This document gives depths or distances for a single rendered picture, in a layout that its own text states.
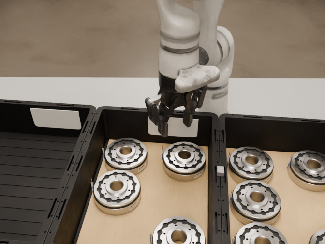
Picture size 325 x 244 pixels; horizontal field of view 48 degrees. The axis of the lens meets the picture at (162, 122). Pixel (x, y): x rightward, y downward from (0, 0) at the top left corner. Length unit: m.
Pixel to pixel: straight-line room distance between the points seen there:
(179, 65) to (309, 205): 0.44
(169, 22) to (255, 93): 0.82
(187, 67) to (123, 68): 2.20
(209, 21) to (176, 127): 0.27
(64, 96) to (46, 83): 0.12
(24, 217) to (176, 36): 0.50
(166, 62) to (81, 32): 2.81
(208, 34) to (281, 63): 2.12
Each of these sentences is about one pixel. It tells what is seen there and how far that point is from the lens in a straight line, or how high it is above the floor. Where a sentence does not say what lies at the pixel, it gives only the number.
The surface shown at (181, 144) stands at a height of 0.86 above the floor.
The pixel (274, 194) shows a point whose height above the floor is 0.86.
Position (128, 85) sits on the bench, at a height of 0.70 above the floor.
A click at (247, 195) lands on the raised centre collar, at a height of 0.87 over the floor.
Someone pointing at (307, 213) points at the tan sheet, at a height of 0.83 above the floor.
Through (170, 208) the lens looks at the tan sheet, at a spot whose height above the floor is 0.83.
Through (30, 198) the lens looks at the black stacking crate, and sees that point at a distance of 0.88.
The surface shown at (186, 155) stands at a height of 0.85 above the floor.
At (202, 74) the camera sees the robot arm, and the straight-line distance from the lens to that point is 0.64.
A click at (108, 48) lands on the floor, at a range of 3.13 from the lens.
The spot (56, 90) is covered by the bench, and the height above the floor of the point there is 0.70.
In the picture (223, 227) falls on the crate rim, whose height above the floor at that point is 0.93.
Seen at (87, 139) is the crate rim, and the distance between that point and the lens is 0.83.
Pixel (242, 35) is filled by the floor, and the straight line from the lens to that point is 3.38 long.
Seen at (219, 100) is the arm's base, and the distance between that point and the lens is 1.07.
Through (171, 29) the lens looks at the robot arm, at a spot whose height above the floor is 1.21.
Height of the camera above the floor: 1.48
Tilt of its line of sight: 40 degrees down
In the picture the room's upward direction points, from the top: straight up
